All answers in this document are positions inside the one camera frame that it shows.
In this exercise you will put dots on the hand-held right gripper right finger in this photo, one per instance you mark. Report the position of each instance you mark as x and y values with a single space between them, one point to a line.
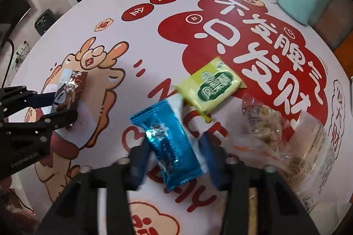
212 163

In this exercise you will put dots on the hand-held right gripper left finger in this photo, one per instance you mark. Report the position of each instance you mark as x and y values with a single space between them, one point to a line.
140 166

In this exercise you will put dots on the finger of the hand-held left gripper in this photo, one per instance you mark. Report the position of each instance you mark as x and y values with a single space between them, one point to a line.
40 99
55 119

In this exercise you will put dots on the brown chocolate snack packet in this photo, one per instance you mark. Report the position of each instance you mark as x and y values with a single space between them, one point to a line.
73 86

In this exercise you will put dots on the blue foil snack packet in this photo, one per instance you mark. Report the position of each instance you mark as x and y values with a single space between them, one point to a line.
171 135

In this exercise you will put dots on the clear packet of mixed nuts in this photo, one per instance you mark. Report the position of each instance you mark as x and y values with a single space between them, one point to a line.
264 124

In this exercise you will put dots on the small green snack packet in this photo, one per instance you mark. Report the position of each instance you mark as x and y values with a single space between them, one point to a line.
212 86

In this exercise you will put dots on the clear packet with grey label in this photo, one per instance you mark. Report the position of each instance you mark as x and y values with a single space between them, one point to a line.
311 141

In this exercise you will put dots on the pink printed tablecloth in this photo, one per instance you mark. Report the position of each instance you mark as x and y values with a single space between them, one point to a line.
138 39

